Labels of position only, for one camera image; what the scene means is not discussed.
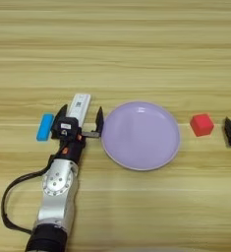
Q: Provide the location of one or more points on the red cube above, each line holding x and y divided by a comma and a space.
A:
202, 125

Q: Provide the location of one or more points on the round purple plate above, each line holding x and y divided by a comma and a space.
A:
140, 136

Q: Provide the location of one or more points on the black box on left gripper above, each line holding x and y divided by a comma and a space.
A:
64, 127

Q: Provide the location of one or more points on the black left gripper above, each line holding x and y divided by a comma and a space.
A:
71, 149

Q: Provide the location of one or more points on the white remote-shaped device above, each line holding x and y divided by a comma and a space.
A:
79, 106

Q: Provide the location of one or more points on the blue rectangular block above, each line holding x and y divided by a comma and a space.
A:
45, 128

